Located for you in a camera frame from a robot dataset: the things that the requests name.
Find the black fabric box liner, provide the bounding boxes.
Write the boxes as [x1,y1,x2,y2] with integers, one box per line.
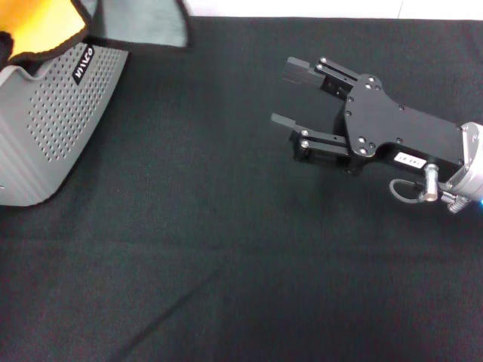
[0,31,52,78]

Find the black tablecloth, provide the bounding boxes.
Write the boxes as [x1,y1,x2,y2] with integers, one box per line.
[0,14,483,362]

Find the grey perforated storage box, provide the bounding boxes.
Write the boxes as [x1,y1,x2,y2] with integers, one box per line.
[0,41,130,207]

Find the grey yellow towel black trim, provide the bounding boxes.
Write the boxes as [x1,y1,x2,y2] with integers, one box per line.
[0,0,190,64]

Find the grey right wrist cable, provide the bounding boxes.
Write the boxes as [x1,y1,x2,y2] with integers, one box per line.
[389,178,431,205]

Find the silver right wrist connector plug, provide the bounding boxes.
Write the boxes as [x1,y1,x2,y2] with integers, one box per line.
[423,162,468,213]

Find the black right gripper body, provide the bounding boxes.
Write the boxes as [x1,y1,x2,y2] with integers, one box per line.
[333,72,466,177]

